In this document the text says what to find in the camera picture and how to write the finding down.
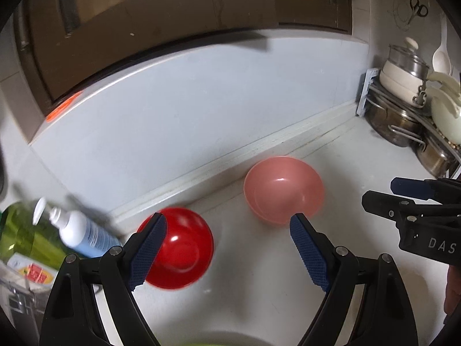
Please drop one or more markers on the glass pot lid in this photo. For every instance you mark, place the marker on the glass pot lid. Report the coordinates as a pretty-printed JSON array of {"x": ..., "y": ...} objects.
[{"x": 407, "y": 57}]

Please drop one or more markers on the dark brown window frame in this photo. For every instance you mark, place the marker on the dark brown window frame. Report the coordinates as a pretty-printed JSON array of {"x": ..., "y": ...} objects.
[{"x": 162, "y": 14}]

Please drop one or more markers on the white and blue bottle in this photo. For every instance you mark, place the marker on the white and blue bottle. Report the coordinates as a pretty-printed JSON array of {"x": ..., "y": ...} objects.
[{"x": 81, "y": 232}]

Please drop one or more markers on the red bowl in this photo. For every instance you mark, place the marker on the red bowl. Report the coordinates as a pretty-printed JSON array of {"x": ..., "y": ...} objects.
[{"x": 183, "y": 248}]

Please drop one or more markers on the corner pot rack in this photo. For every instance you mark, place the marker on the corner pot rack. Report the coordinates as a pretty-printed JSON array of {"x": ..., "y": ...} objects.
[{"x": 365, "y": 90}]

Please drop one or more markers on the wooden bead trivet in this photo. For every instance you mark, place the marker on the wooden bead trivet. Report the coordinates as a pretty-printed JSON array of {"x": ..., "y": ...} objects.
[{"x": 450, "y": 138}]

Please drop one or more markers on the orange sticker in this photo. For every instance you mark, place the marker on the orange sticker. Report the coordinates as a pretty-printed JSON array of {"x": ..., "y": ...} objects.
[{"x": 63, "y": 108}]

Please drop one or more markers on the green plate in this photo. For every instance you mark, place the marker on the green plate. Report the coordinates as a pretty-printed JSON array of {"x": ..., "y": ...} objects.
[{"x": 198, "y": 344}]

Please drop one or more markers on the large steel pot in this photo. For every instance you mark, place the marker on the large steel pot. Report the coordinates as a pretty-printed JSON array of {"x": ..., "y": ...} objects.
[{"x": 387, "y": 122}]

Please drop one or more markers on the white cooking pot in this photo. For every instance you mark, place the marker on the white cooking pot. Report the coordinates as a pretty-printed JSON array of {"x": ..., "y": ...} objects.
[{"x": 398, "y": 84}]

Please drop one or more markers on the black scissors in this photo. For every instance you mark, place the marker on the black scissors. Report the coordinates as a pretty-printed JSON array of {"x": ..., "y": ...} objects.
[{"x": 419, "y": 9}]

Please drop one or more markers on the pink bowl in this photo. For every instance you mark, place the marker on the pink bowl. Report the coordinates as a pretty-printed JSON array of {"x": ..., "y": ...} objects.
[{"x": 281, "y": 187}]

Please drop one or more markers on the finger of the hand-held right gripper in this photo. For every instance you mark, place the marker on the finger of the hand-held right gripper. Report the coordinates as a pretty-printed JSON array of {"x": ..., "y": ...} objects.
[
  {"x": 407, "y": 186},
  {"x": 378, "y": 203}
]

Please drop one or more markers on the green bottle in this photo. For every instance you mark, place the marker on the green bottle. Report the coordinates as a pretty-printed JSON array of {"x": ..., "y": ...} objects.
[{"x": 25, "y": 234}]

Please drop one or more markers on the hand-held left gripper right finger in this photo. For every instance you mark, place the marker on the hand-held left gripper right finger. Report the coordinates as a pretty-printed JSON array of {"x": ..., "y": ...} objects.
[{"x": 309, "y": 252}]

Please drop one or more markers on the person's right hand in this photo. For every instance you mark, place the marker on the person's right hand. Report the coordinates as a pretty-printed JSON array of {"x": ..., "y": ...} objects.
[{"x": 453, "y": 295}]

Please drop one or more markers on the small steel pot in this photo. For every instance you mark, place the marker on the small steel pot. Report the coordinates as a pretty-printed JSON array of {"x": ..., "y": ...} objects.
[{"x": 434, "y": 158}]

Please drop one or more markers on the red yellow label packet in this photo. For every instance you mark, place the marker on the red yellow label packet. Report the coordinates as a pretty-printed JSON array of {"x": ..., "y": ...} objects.
[{"x": 34, "y": 272}]

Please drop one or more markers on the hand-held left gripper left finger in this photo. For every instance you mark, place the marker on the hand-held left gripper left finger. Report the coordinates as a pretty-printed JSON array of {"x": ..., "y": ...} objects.
[{"x": 149, "y": 250}]

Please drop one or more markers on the white plastic spoon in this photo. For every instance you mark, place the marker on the white plastic spoon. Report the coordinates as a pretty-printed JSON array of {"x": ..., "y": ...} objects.
[{"x": 441, "y": 59}]

